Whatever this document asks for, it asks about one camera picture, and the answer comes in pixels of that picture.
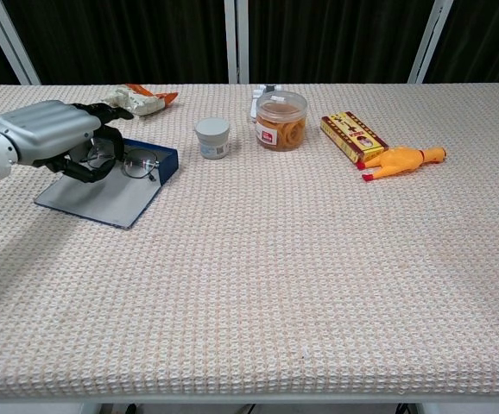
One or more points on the metal frame eyeglasses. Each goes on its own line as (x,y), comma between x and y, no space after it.
(139,161)

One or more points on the yellow rubber chicken toy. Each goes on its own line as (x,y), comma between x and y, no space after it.
(398,161)

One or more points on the white orange snack packet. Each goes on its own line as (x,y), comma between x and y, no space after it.
(141,101)

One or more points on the white upright frame post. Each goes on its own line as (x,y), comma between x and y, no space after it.
(236,39)

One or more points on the small white bottle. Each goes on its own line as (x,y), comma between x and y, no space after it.
(256,103)

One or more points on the yellow red cardboard box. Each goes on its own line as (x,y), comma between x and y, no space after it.
(353,136)

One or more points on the clear jar of rubber bands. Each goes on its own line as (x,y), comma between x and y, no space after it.
(282,123)

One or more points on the blue glasses case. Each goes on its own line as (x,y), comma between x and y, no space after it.
(102,194)

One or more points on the beige waffle tablecloth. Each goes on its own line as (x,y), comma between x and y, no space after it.
(275,259)

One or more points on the white table frame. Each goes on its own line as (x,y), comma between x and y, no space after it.
(318,405)

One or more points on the dark curtain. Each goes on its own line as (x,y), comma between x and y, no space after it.
(124,39)

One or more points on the small white jar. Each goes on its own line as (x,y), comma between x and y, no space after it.
(212,140)

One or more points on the white slanted frame post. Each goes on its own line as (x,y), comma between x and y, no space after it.
(431,39)
(10,39)

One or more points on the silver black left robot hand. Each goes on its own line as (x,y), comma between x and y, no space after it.
(44,129)

